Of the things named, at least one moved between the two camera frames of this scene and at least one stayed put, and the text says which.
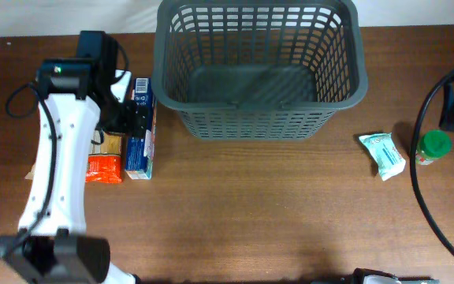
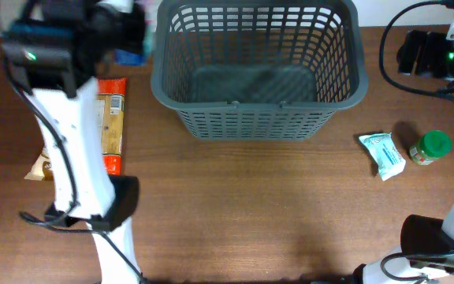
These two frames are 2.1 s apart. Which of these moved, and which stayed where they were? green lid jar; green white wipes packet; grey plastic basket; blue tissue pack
Moved: blue tissue pack
Stayed: green lid jar; green white wipes packet; grey plastic basket
